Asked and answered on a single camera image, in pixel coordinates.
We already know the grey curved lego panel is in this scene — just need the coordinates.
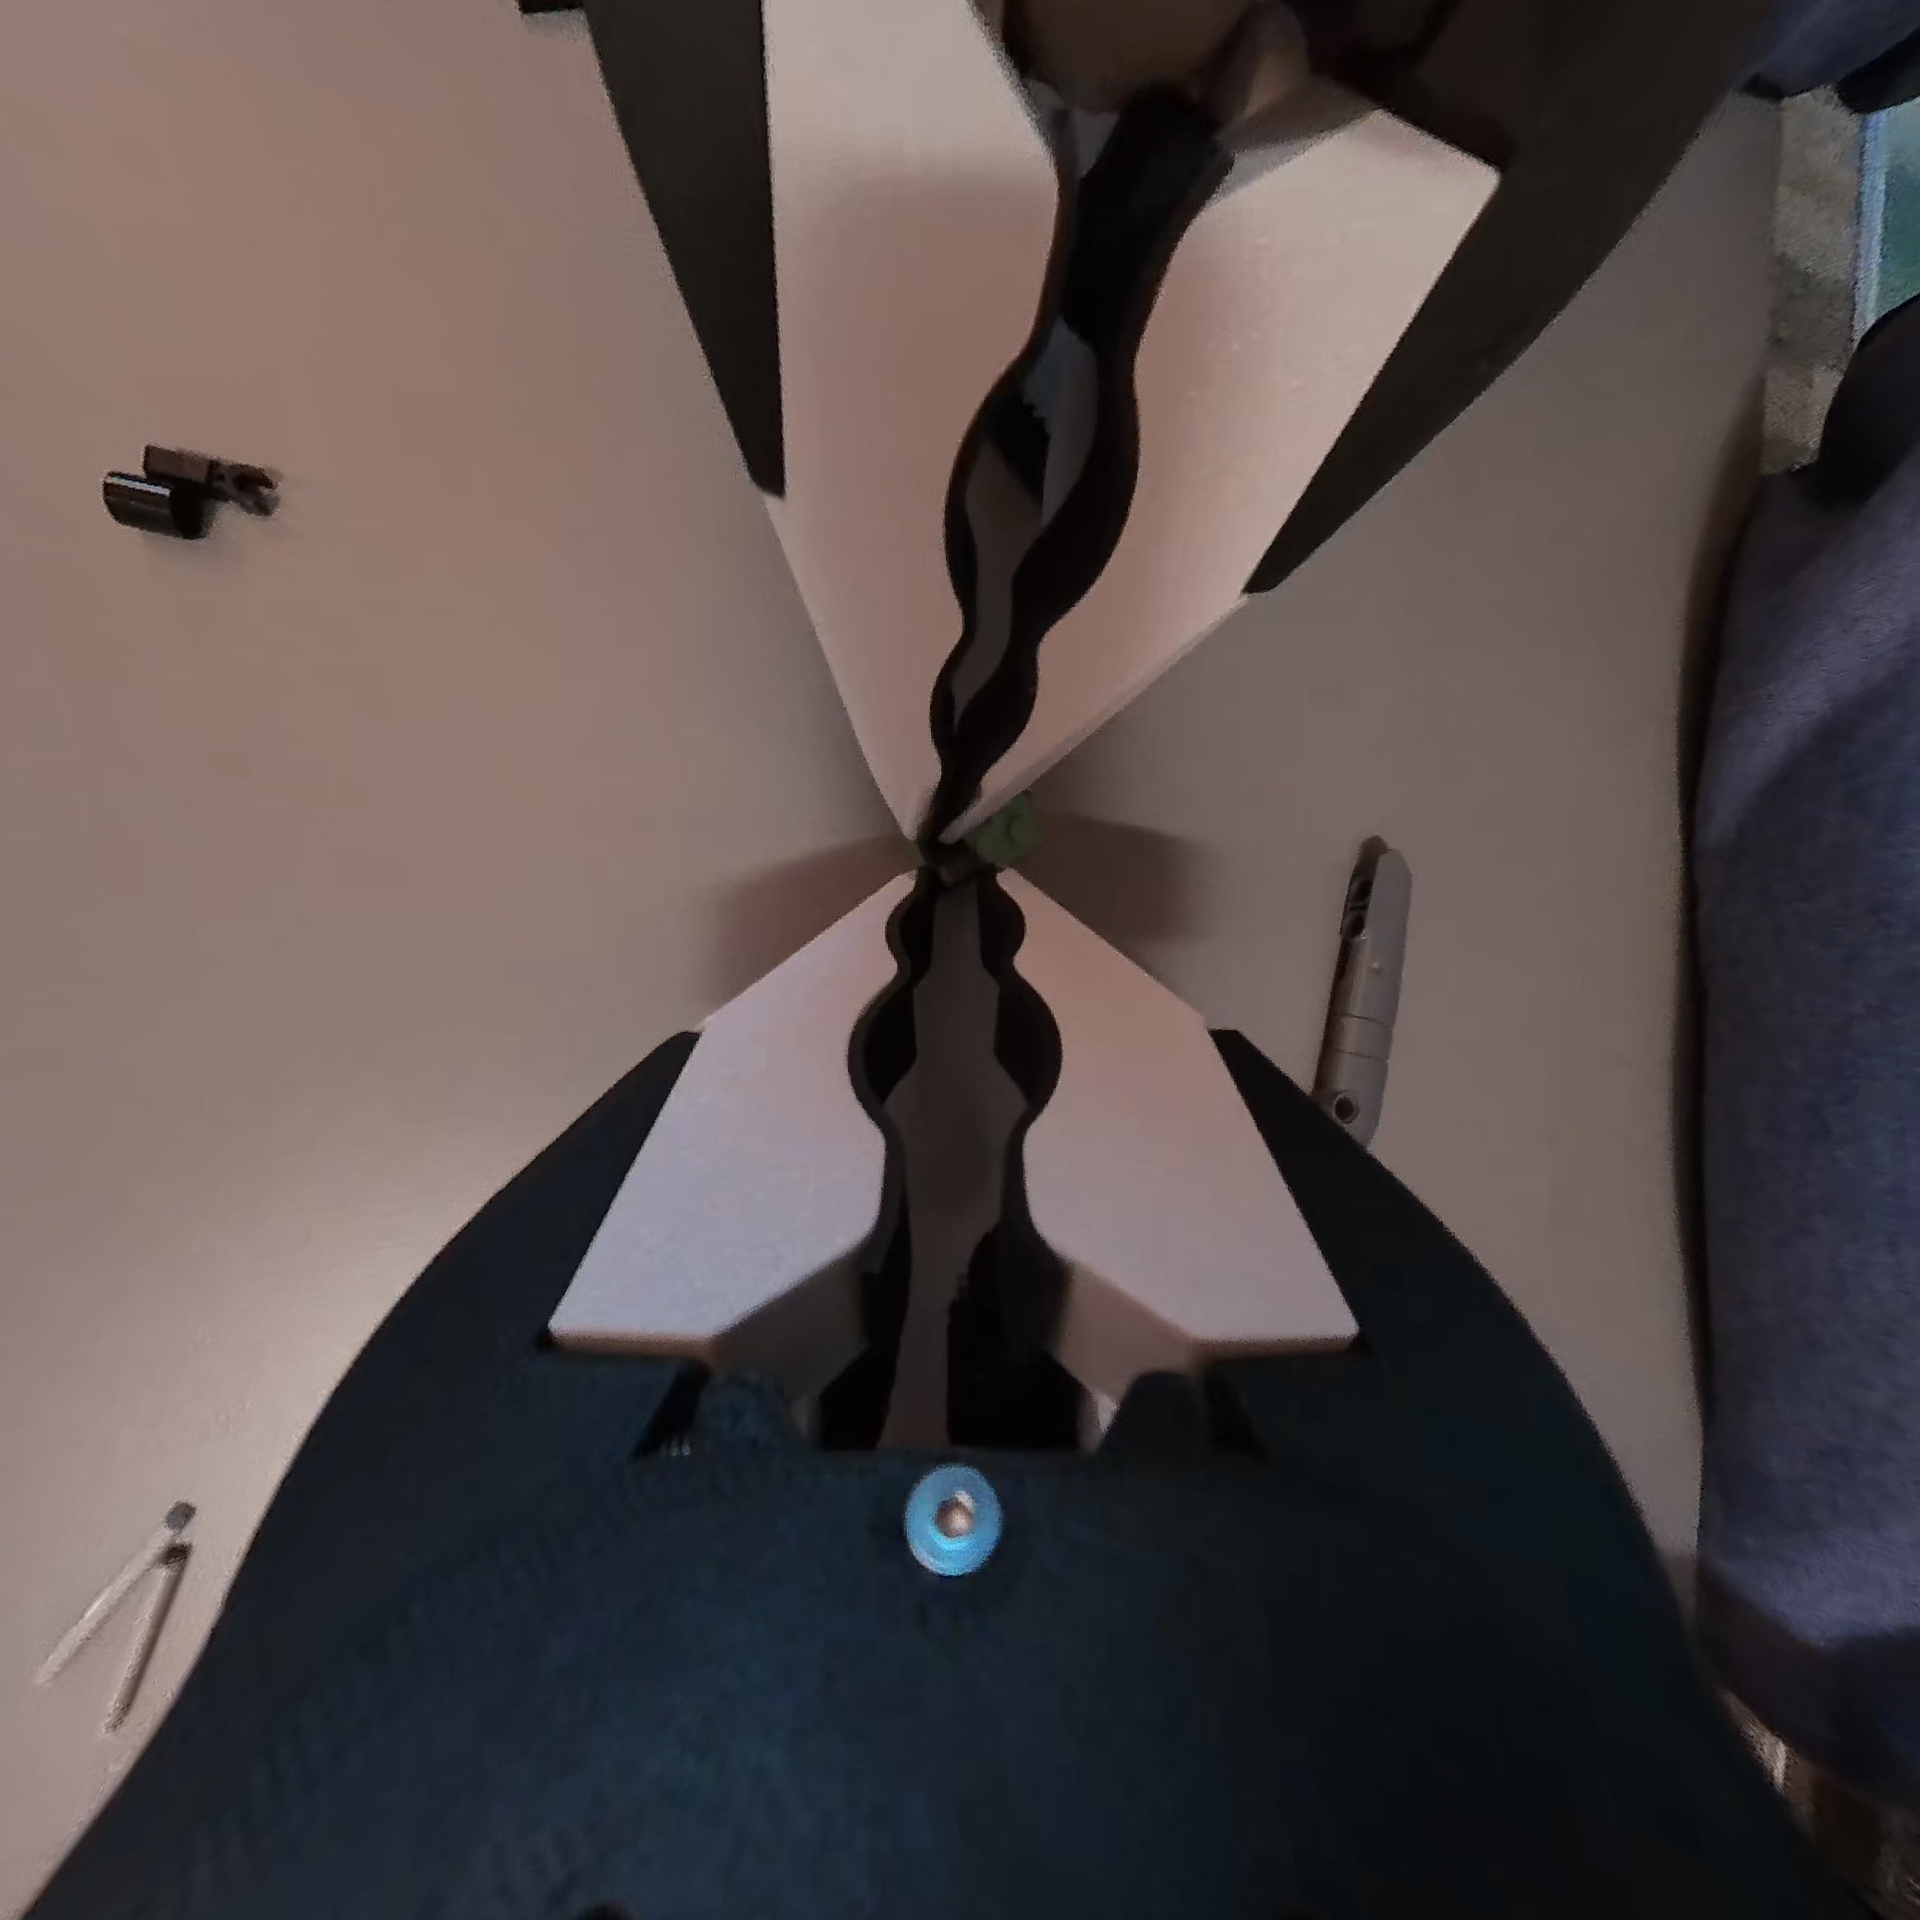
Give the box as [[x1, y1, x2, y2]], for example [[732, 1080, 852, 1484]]
[[1310, 836, 1414, 1128]]

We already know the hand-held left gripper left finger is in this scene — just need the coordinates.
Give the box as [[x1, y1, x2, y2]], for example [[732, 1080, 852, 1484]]
[[545, 872, 945, 1448]]

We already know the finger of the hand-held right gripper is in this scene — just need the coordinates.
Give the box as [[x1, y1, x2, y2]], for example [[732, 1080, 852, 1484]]
[[943, 112, 1503, 834], [760, 0, 1077, 846]]

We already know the black lego pin connector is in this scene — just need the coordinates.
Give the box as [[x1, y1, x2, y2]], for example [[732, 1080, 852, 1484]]
[[100, 442, 284, 536]]

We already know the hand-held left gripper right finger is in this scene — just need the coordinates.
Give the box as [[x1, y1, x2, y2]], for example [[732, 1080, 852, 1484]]
[[975, 872, 1362, 1448]]

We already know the person's right forearm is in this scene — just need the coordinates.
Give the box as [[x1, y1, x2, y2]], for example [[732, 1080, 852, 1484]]
[[1740, 0, 1920, 115]]

